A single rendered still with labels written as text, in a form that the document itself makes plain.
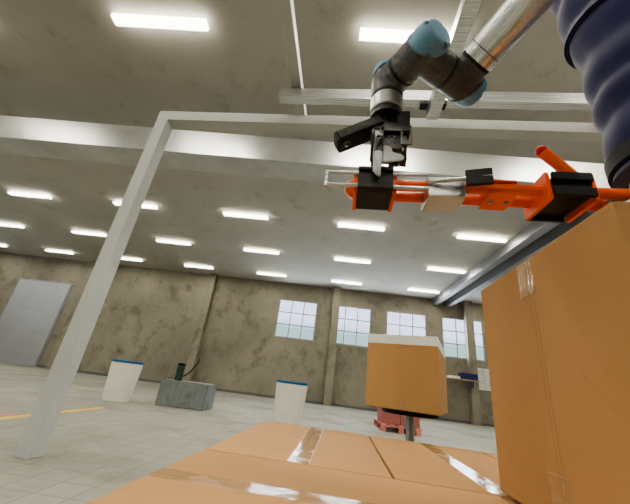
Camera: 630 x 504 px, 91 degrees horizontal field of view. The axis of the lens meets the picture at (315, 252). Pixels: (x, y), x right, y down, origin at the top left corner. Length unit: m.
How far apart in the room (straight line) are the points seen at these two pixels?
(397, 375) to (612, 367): 1.50
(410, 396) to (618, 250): 1.54
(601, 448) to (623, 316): 0.16
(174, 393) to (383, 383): 5.34
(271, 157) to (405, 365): 3.58
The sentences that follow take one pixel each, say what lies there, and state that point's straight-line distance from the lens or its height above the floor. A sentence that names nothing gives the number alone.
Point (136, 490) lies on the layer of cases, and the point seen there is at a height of 0.54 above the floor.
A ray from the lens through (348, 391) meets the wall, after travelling 13.23.
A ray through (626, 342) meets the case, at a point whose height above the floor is 0.78.
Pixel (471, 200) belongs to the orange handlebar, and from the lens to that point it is 0.70.
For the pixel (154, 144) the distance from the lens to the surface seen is 3.74.
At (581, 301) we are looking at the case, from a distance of 0.56.
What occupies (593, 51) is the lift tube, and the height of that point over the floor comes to 1.50.
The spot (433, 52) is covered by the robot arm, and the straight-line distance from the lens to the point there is 0.78.
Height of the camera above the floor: 0.70
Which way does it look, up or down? 23 degrees up
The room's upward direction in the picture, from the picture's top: 7 degrees clockwise
